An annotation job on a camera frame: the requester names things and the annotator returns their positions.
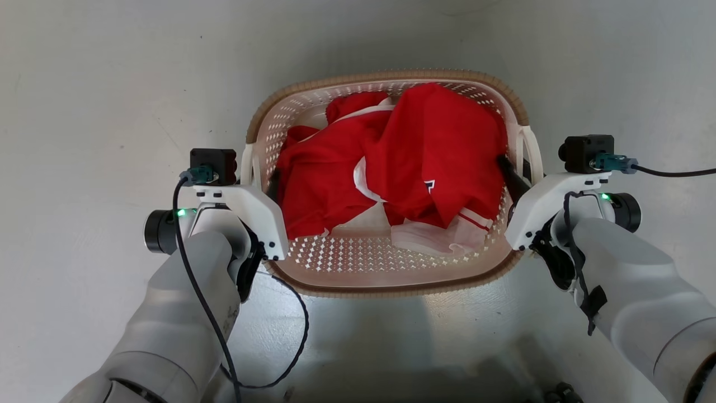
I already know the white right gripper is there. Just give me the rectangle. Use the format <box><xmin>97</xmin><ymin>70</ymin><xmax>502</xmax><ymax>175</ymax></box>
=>
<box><xmin>496</xmin><ymin>155</ymin><xmax>611</xmax><ymax>291</ymax></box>

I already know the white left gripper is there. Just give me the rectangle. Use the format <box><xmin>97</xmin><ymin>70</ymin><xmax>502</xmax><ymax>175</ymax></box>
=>
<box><xmin>193</xmin><ymin>168</ymin><xmax>290</xmax><ymax>303</ymax></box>

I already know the cream perforated laundry basket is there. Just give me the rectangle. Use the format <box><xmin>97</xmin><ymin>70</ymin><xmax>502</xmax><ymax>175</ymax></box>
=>
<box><xmin>239</xmin><ymin>69</ymin><xmax>544</xmax><ymax>298</ymax></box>

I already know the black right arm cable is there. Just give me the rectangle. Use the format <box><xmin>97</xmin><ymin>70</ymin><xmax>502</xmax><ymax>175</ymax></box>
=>
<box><xmin>562</xmin><ymin>190</ymin><xmax>609</xmax><ymax>337</ymax></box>

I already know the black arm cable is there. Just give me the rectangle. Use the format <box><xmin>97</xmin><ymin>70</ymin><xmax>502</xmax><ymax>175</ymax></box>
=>
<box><xmin>562</xmin><ymin>190</ymin><xmax>609</xmax><ymax>337</ymax></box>
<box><xmin>172</xmin><ymin>171</ymin><xmax>310</xmax><ymax>403</ymax></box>

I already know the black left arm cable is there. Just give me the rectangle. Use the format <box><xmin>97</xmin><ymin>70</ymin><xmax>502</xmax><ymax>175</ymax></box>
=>
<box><xmin>172</xmin><ymin>171</ymin><xmax>310</xmax><ymax>403</ymax></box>

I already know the black right camera cable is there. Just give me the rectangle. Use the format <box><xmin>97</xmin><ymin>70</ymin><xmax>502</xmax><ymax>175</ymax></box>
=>
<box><xmin>631</xmin><ymin>164</ymin><xmax>716</xmax><ymax>179</ymax></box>

